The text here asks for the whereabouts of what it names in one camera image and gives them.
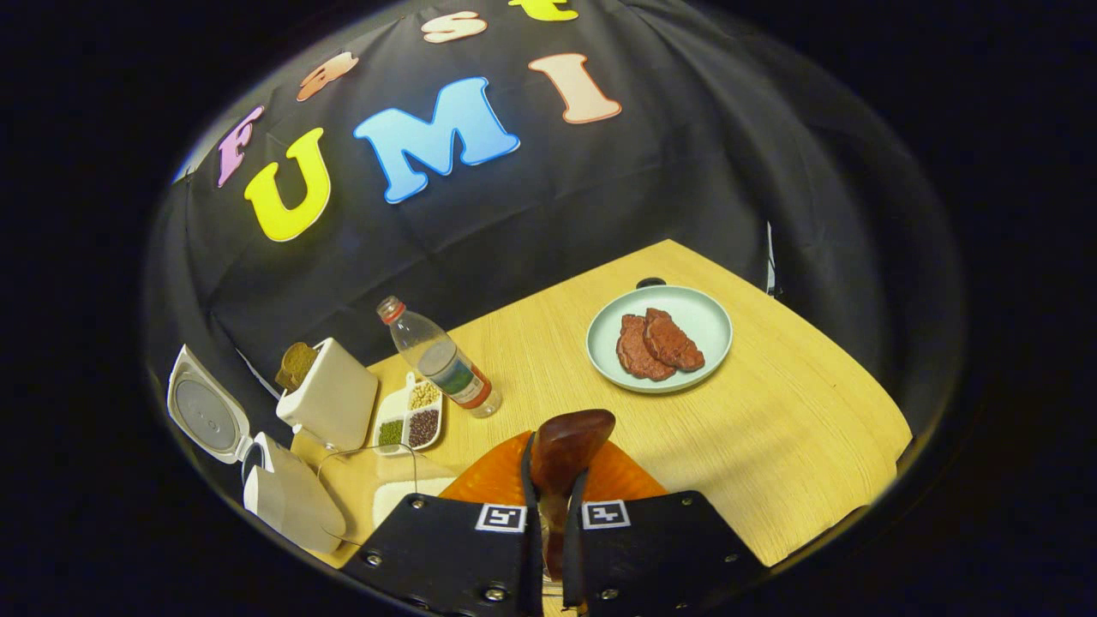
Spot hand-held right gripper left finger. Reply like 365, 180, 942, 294
343, 431, 545, 617

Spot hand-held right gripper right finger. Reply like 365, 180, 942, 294
561, 441, 764, 614

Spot brown wooden spoon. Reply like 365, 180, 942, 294
531, 409, 616, 584

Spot white rice cooker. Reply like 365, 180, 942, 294
167, 343, 348, 556

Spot white divided grain dish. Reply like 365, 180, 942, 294
371, 373, 445, 455

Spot white toaster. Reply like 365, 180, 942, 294
276, 337, 380, 452

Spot clear plastic bottle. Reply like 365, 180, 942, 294
377, 296, 504, 419

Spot brown meat patty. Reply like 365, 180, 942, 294
643, 308, 706, 373
616, 314, 678, 382

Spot pale green plate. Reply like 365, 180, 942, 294
586, 285, 734, 395

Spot brown bread slice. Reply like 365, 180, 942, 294
276, 343, 321, 393

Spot black backdrop cloth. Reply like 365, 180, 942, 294
146, 0, 965, 438

